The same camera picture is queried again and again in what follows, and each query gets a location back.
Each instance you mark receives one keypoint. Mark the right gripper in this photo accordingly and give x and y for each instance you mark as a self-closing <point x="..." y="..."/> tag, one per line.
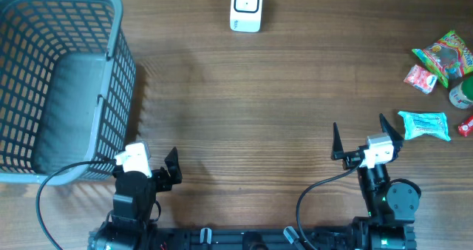
<point x="351" y="158"/>

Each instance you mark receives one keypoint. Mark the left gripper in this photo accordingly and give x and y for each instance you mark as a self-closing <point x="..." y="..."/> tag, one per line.
<point x="165" y="182"/>

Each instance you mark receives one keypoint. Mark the teal tissue packet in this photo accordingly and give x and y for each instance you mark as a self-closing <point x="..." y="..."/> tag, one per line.
<point x="418" y="124"/>

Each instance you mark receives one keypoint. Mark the small red white candy pack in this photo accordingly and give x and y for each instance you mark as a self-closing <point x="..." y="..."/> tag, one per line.
<point x="421" y="79"/>

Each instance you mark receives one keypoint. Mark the red snack stick packet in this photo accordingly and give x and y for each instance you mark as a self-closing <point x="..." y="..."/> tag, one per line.
<point x="466" y="127"/>

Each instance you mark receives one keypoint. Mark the green lid jar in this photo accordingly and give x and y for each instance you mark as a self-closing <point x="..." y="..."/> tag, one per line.
<point x="461" y="95"/>

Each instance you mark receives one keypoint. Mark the Haribo gummy bag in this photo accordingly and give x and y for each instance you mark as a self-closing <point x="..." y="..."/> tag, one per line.
<point x="448" y="58"/>

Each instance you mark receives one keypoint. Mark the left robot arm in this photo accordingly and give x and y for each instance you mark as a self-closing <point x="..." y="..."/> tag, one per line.
<point x="130" y="225"/>

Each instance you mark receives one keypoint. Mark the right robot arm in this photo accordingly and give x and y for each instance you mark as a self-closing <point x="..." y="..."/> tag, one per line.
<point x="391" y="204"/>

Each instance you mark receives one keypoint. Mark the white barcode scanner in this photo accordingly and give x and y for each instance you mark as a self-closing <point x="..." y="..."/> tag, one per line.
<point x="246" y="16"/>

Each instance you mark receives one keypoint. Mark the grey plastic shopping basket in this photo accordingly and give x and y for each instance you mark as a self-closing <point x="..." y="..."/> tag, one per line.
<point x="67" y="81"/>

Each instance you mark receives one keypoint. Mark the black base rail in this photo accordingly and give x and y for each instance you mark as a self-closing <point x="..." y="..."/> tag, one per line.
<point x="328" y="237"/>

